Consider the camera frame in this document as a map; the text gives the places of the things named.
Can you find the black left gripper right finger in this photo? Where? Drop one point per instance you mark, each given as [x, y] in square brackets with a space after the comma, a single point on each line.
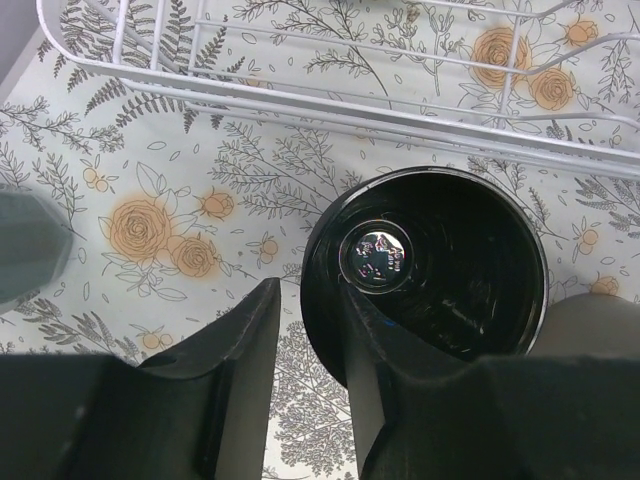
[418, 413]

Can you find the white wire dish rack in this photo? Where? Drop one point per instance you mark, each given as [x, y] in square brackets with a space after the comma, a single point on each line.
[524, 79]

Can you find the grey-green ceramic mug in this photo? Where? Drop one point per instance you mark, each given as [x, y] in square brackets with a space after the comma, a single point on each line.
[35, 245]

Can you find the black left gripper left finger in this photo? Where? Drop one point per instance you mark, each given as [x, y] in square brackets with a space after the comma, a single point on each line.
[198, 410]

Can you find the grey cylindrical straw holder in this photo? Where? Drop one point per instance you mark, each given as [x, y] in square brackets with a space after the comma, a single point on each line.
[590, 324]

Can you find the floral patterned table mat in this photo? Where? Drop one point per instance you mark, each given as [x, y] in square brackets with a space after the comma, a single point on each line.
[177, 214]

